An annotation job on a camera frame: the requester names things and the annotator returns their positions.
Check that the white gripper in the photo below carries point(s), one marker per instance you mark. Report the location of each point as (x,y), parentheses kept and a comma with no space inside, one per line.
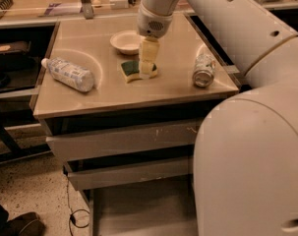
(152,24)

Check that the silver drink can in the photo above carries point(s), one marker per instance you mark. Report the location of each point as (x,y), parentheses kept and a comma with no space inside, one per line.
(204,70)

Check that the grey metal drawer cabinet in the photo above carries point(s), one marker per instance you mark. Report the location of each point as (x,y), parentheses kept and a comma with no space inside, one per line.
(114,103)

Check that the grey middle drawer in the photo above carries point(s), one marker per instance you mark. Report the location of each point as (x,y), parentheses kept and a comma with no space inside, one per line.
(132,173)

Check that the clear plastic water bottle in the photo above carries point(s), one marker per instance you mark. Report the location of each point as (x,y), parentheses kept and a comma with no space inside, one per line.
(70,74)

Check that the grey top drawer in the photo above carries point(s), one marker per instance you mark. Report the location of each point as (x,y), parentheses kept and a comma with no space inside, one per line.
(124,140)

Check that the grey open bottom drawer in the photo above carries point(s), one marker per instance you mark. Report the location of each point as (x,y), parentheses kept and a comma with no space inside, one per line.
(163,207)

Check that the purple white paper packet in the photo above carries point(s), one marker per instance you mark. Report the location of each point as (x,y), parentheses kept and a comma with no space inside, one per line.
(62,9)

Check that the dark shoe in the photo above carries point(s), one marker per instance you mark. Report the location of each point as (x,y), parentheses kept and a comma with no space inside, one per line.
(27,224)

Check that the green yellow sponge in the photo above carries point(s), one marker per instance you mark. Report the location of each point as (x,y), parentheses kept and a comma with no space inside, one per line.
(130,71)

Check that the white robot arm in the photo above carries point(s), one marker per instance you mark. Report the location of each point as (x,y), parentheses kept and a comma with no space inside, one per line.
(246,151)

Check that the white paper bowl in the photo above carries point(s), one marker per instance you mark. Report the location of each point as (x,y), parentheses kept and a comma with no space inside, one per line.
(126,42)

